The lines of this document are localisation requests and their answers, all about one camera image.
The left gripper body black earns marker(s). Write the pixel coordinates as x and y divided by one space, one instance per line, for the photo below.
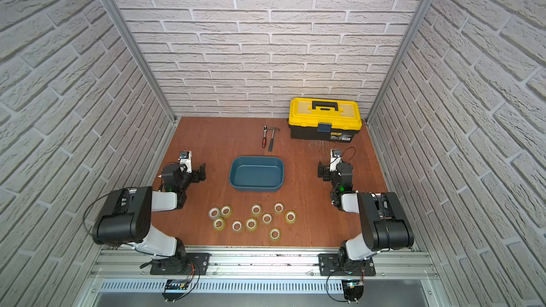
195 174

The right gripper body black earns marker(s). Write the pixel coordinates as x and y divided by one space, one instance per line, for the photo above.
325 170

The yellow tape roll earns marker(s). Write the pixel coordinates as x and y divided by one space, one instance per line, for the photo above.
219 224
256 210
279 208
237 226
251 224
290 217
226 211
267 218

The yellow tape roll lowest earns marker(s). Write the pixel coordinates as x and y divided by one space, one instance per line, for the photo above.
275 234

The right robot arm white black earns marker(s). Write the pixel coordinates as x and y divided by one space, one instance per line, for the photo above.
383 221

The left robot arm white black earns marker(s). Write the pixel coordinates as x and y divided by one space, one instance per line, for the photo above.
126 219

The clear white tape roll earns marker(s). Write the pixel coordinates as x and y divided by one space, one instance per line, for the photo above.
214 213

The teal plastic storage box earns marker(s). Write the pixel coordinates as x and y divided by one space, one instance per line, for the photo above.
261 174

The yellow black toolbox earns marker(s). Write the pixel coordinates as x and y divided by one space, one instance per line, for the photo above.
324 120

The left controller board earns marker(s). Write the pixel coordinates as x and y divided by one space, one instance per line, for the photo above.
176 289

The controller board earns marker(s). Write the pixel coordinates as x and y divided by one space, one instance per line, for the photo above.
176 289
352 290

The right controller board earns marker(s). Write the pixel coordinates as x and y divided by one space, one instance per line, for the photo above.
352 290

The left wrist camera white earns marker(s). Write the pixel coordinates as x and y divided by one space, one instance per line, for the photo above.
185 161

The small black handled hammer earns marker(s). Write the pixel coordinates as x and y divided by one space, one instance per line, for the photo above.
273 129

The red handled ratchet wrench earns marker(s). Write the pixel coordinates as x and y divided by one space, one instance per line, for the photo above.
264 138

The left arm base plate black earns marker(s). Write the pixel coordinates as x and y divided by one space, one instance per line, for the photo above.
192 263

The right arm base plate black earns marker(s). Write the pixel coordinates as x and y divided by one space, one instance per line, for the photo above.
335 265

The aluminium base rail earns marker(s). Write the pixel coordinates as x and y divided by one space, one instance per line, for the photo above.
270 263

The left aluminium corner post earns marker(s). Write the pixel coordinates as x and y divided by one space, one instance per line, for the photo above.
127 36

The aluminium corner post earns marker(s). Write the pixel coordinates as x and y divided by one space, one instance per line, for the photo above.
127 36
414 25

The right aluminium corner post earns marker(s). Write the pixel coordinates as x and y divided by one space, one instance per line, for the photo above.
414 25

